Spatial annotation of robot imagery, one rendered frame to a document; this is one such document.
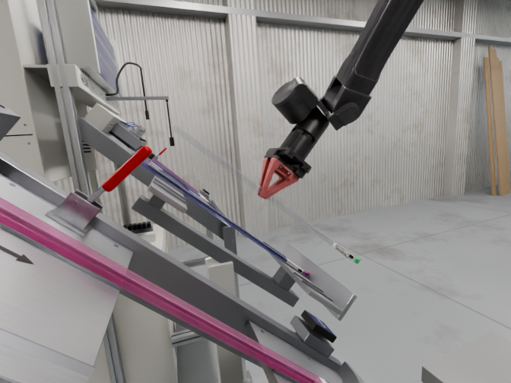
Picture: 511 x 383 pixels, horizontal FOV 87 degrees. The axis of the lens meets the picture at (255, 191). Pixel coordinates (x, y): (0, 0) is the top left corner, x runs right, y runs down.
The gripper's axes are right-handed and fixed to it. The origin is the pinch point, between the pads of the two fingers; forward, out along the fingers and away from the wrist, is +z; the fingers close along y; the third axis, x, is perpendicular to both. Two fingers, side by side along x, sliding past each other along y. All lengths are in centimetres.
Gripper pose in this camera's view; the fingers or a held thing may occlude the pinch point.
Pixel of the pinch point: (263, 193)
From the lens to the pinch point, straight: 54.5
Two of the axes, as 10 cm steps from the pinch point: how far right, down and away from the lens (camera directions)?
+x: 7.5, 5.7, 3.3
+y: 3.2, 1.3, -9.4
